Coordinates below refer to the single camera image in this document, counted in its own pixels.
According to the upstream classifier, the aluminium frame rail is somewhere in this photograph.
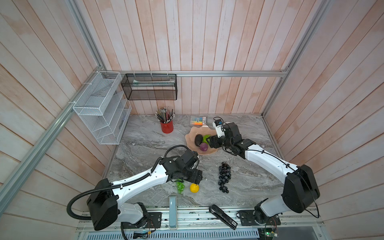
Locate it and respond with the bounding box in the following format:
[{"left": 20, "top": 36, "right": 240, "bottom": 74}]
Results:
[{"left": 114, "top": 70, "right": 288, "bottom": 78}]

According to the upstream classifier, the grey blue bar tool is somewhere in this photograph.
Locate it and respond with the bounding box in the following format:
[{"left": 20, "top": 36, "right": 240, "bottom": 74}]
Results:
[{"left": 169, "top": 196, "right": 178, "bottom": 230}]

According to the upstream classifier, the green bumpy fake fruit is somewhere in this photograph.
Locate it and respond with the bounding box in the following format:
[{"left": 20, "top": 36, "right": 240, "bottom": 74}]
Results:
[{"left": 203, "top": 135, "right": 211, "bottom": 144}]

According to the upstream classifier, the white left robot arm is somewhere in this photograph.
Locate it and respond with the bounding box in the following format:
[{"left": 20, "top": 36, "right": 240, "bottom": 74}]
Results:
[{"left": 67, "top": 146, "right": 203, "bottom": 231}]

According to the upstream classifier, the red metal pencil cup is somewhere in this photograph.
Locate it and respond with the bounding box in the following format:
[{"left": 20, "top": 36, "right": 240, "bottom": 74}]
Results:
[{"left": 160, "top": 121, "right": 174, "bottom": 134}]

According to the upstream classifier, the black stapler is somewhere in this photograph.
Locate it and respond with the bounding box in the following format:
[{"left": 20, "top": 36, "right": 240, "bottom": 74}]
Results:
[{"left": 209, "top": 205, "right": 238, "bottom": 230}]

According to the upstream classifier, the pack of colour highlighters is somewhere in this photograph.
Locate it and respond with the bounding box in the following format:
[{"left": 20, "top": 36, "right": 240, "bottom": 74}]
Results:
[{"left": 190, "top": 116, "right": 207, "bottom": 126}]

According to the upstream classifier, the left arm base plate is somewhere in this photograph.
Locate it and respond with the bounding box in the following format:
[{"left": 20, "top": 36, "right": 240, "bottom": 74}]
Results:
[{"left": 145, "top": 212, "right": 162, "bottom": 229}]

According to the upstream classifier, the green fake grape bunch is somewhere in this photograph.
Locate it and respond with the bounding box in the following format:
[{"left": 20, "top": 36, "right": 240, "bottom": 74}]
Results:
[{"left": 175, "top": 180, "right": 185, "bottom": 194}]

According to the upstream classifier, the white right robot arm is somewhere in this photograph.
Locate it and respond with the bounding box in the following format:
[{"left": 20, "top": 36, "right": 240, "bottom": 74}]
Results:
[{"left": 208, "top": 117, "right": 321, "bottom": 225}]

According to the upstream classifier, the black mesh wall basket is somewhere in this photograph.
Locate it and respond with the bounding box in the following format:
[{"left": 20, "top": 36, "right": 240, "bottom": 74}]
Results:
[{"left": 121, "top": 73, "right": 178, "bottom": 101}]

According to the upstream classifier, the black fake grape bunch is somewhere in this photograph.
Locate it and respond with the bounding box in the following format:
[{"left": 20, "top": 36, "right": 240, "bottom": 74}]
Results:
[{"left": 218, "top": 162, "right": 232, "bottom": 194}]

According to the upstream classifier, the pink wavy fruit bowl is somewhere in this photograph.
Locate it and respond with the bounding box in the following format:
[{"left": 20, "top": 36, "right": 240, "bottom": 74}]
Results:
[{"left": 184, "top": 125, "right": 224, "bottom": 156}]

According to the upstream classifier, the yellow fake lemon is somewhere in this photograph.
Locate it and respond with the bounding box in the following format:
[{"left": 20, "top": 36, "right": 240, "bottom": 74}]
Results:
[{"left": 190, "top": 184, "right": 200, "bottom": 193}]

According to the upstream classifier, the purple fake fig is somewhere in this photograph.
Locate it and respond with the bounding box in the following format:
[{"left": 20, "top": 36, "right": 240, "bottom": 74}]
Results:
[{"left": 199, "top": 143, "right": 209, "bottom": 152}]

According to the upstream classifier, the bundle of pencils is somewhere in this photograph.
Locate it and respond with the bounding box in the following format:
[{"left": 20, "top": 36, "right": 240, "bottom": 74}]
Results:
[{"left": 155, "top": 108, "right": 175, "bottom": 124}]

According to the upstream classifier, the white mesh wall shelf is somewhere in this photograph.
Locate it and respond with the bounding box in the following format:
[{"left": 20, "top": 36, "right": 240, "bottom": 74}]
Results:
[{"left": 73, "top": 71, "right": 132, "bottom": 145}]

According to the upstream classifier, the dark fake avocado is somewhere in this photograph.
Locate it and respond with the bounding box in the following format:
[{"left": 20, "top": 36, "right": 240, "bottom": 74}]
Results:
[{"left": 194, "top": 134, "right": 203, "bottom": 147}]

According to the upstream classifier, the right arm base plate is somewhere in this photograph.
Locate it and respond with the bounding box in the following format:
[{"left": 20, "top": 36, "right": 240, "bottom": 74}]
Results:
[{"left": 236, "top": 210, "right": 281, "bottom": 226}]

